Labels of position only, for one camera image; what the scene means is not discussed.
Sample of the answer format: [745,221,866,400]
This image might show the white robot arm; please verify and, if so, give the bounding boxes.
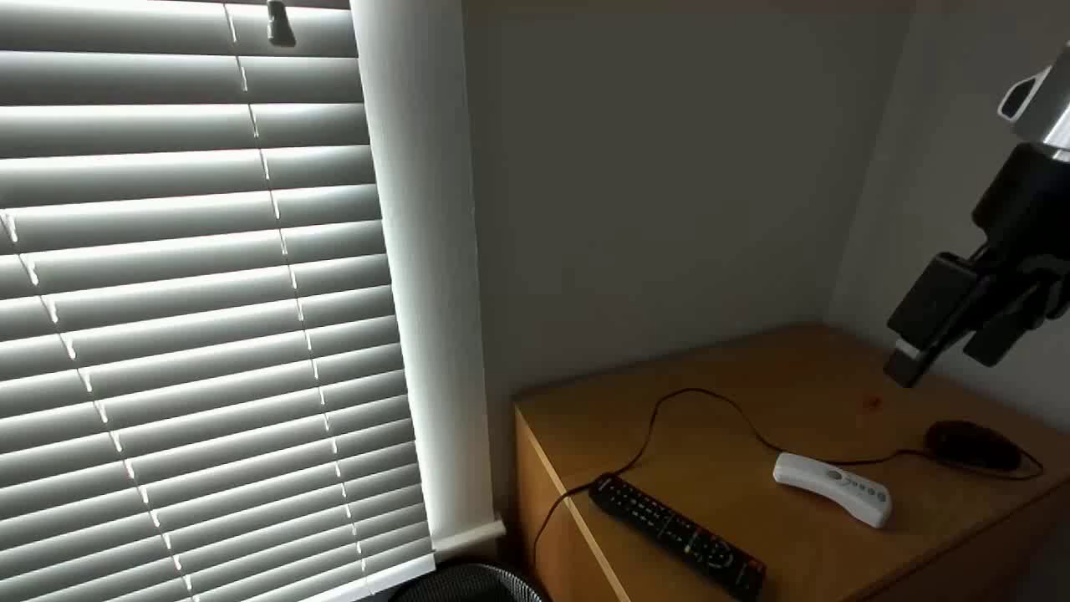
[882,48,1070,388]

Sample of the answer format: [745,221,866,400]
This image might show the white window blinds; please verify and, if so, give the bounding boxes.
[0,0,435,602]

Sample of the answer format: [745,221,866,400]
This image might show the black device cable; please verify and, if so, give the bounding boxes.
[522,386,1048,562]

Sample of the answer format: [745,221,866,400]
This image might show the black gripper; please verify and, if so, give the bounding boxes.
[882,143,1070,388]

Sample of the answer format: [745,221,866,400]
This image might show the wooden dresser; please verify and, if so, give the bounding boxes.
[516,323,1070,602]

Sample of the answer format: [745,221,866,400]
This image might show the black trash bin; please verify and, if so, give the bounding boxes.
[387,562,543,602]

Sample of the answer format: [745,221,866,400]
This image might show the black tv remote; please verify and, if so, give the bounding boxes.
[587,475,766,602]

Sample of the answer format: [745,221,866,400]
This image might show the white remote control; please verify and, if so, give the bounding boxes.
[773,450,891,528]

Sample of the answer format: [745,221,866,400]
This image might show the black oval device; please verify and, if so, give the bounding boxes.
[922,420,1023,471]

